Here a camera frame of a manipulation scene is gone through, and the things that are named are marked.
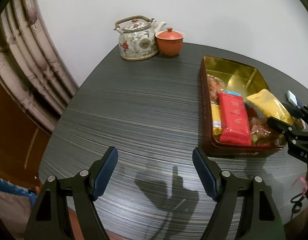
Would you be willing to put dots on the yellow snack packet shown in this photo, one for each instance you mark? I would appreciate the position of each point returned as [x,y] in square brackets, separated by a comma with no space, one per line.
[270,106]

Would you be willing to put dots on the floral ceramic teapot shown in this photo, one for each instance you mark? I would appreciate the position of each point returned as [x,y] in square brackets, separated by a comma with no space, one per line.
[137,39]

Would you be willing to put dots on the blue foam mat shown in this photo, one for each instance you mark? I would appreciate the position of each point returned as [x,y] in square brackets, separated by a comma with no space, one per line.
[10,188]

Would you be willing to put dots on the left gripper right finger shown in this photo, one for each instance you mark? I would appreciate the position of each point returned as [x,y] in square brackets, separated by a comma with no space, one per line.
[259,218]

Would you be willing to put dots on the navy light-blue snack packet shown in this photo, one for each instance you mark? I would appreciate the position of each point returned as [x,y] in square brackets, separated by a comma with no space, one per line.
[294,100]

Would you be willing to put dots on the red snack packet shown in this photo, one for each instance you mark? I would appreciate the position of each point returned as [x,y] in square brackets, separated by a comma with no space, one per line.
[234,119]

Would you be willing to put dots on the clear packet orange snacks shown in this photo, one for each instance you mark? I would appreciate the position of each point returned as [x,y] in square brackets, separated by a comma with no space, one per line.
[262,134]

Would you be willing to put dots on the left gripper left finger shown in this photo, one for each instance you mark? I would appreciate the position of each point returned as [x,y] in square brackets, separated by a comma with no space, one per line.
[50,219]

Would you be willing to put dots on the brown wooden cabinet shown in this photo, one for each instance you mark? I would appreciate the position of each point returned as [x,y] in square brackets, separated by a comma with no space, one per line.
[22,144]

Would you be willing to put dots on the orange lidded tea cup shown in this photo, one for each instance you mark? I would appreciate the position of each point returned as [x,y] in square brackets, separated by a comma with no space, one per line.
[169,41]

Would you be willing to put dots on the clear bag of nuts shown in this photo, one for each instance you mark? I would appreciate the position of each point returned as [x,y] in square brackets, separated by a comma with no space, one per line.
[215,85]

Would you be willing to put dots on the small blue candy wrapper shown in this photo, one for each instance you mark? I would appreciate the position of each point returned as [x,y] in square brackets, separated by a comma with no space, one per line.
[232,93]

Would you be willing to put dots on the gold tin box red outside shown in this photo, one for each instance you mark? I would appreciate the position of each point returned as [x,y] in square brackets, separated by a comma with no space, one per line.
[240,78]

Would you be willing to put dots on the gold yellow foil packet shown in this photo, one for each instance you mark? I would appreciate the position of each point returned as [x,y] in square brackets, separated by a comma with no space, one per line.
[216,119]

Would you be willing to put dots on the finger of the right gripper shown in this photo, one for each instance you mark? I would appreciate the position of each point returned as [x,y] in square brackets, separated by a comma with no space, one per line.
[282,127]
[297,112]

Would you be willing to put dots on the beige patterned curtain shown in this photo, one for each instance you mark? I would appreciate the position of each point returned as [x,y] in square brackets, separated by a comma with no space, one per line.
[31,71]

